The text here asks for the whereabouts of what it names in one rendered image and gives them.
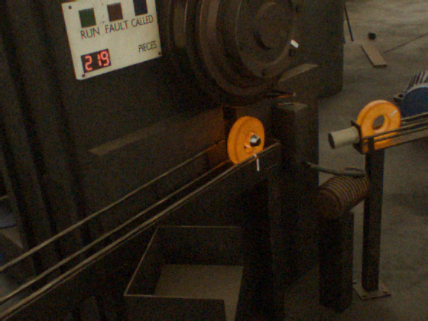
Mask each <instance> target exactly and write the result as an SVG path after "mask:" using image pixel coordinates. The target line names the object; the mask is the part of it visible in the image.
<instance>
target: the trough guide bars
mask: <svg viewBox="0 0 428 321"><path fill-rule="evenodd" d="M420 117H423V118H422V119H419V120H416V121H411V122H406V123H403V124H400V127H399V128H394V129H391V130H388V131H383V132H378V133H376V134H372V135H368V136H365V137H363V138H362V146H364V145H368V153H369V154H370V153H373V152H375V143H377V142H379V141H384V140H387V139H390V138H397V137H400V136H403V135H407V134H410V133H413V132H418V131H422V130H426V129H428V112H425V113H423V114H419V115H412V116H410V117H406V118H402V119H401V120H400V122H404V121H409V120H412V119H415V118H420ZM383 124H384V123H383ZM383 124H380V125H376V126H372V129H376V128H380V127H381V126H382V125H383ZM421 125H423V127H419V128H415V129H412V130H409V131H405V132H400V133H396V134H393V135H388V136H386V137H383V138H376V137H379V136H382V135H387V134H390V133H392V132H398V131H403V130H405V129H408V128H412V127H416V126H421ZM374 138H376V139H374ZM366 139H367V141H364V140H366Z"/></svg>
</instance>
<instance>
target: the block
mask: <svg viewBox="0 0 428 321"><path fill-rule="evenodd" d="M273 116H274V138H275V139H277V140H280V142H281V171H285V172H287V173H291V174H293V175H298V174H300V173H302V172H304V171H305V170H307V168H306V167H304V166H303V165H302V163H303V160H306V161H308V162H309V107H308V105H303V104H298V103H295V104H294V105H276V106H275V107H274V108H273Z"/></svg>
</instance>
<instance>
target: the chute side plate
mask: <svg viewBox="0 0 428 321"><path fill-rule="evenodd" d="M257 159H258V161H259V171H258V163H257ZM277 163H278V166H279V171H280V170H281V149H280V146H278V147H276V148H275V149H271V150H270V151H269V152H267V153H265V154H262V155H261V156H259V157H257V158H255V159H254V160H251V161H249V162H248V163H246V164H244V165H241V166H240V167H238V168H237V169H236V170H234V171H232V172H231V173H229V174H228V175H226V176H225V177H223V178H222V179H220V180H219V181H217V182H215V183H214V184H213V185H211V186H209V187H207V188H205V189H204V190H203V191H202V192H201V193H198V194H196V195H195V196H194V197H193V198H192V199H188V200H187V201H186V202H185V203H183V204H181V205H180V206H178V207H177V208H176V209H173V210H171V211H170V212H169V213H168V214H166V215H165V216H162V217H161V218H159V219H158V220H157V221H155V222H153V223H152V224H150V225H149V226H147V227H146V228H144V229H142V230H141V231H140V232H137V234H135V235H133V236H132V237H130V238H128V239H127V240H125V242H123V243H121V244H120V245H118V246H116V247H115V248H113V249H112V250H110V251H109V252H107V253H106V254H104V255H103V256H101V257H99V258H97V260H94V261H93V262H92V263H91V264H88V265H87V266H85V267H84V268H82V269H81V270H80V271H77V272H76V273H75V274H73V275H72V276H70V277H68V278H67V279H65V280H64V281H63V282H61V283H59V284H58V285H56V286H55V287H53V288H51V289H49V290H48V291H47V292H46V293H44V294H41V295H40V296H39V297H38V298H36V299H35V300H32V301H31V302H30V303H29V304H27V305H26V306H23V307H22V308H20V309H19V310H18V311H15V312H14V313H13V314H11V315H10V316H7V317H6V318H5V319H3V320H2V321H57V320H59V319H60V318H62V317H63V316H65V315H66V314H68V313H69V312H70V311H72V310H74V309H75V308H76V307H78V306H79V305H80V304H82V303H84V302H85V301H86V300H88V299H89V298H91V297H92V296H93V295H95V294H96V293H98V292H99V291H100V290H102V289H103V288H105V287H107V286H108V285H109V274H110V273H111V272H113V271H115V270H117V269H119V268H120V267H121V266H122V265H125V264H127V265H128V271H130V270H131V269H132V268H134V267H135V266H137V265H139V263H140V261H141V259H142V256H143V254H144V253H145V251H146V249H147V248H148V244H149V243H150V241H151V239H152V238H153V236H154V232H155V231H156V229H157V227H158V226H195V225H196V224H198V222H200V221H203V220H204V219H205V218H206V217H207V216H209V215H211V214H212V213H214V212H215V211H216V210H217V209H220V207H222V206H224V205H225V204H226V203H228V202H229V201H231V199H234V198H235V197H236V196H237V195H239V194H240V193H242V192H244V191H246V190H247V189H248V188H250V187H253V186H254V185H255V184H257V183H259V182H261V181H263V180H264V179H266V178H267V169H268V168H269V167H271V166H273V165H275V164H277Z"/></svg>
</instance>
